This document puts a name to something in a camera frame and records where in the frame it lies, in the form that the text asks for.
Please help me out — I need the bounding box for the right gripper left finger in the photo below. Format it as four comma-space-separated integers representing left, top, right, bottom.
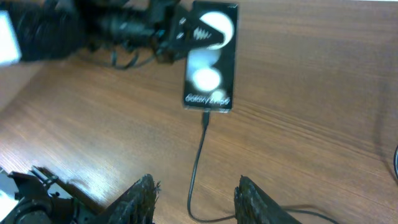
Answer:
93, 174, 160, 224

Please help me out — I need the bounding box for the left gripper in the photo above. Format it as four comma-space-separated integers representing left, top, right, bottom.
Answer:
77, 0, 224, 63

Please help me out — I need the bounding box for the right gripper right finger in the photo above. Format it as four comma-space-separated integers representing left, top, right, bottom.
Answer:
234, 176, 300, 224

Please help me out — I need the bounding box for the black smartphone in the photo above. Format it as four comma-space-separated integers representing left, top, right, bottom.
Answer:
182, 1, 239, 113

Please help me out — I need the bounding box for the black charger cable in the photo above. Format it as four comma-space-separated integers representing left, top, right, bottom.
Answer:
187, 111, 341, 224

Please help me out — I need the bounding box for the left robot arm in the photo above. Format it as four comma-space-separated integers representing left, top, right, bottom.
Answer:
1, 1, 224, 70

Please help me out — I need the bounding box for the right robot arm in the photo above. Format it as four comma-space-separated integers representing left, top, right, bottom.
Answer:
1, 170, 298, 224

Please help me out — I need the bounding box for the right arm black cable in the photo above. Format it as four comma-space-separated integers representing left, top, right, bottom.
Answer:
392, 144, 398, 181

